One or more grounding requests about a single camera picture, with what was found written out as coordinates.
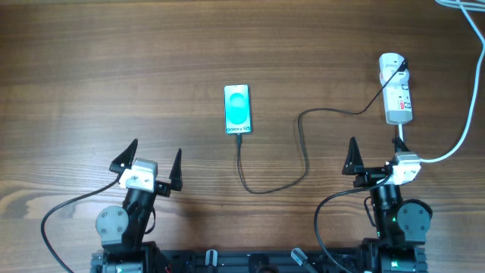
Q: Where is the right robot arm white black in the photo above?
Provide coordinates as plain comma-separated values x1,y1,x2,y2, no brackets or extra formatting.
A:
314,136,433,272

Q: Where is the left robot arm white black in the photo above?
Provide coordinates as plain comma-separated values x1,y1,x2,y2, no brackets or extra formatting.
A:
40,139,183,273

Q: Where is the white USB charger adapter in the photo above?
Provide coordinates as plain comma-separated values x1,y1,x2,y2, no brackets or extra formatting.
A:
379,52,409,86

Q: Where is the black USB charging cable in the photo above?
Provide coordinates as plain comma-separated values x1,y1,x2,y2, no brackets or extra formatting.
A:
235,60,408,195

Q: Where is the turquoise Galaxy S25 smartphone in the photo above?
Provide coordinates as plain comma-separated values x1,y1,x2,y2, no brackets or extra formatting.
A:
224,84,252,134

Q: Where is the white power strip socket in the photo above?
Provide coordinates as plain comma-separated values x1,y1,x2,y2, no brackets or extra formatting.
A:
381,83,413,125

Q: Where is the white power strip cord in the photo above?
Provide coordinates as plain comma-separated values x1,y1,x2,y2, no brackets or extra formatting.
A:
397,0,485,164

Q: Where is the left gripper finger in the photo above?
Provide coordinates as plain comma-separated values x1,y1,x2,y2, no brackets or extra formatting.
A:
109,139,138,174
169,148,183,191

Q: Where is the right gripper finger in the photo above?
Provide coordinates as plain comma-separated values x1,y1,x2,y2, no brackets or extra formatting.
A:
392,136,409,152
342,136,364,175

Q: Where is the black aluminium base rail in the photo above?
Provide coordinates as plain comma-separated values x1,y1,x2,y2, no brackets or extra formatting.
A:
89,248,429,273

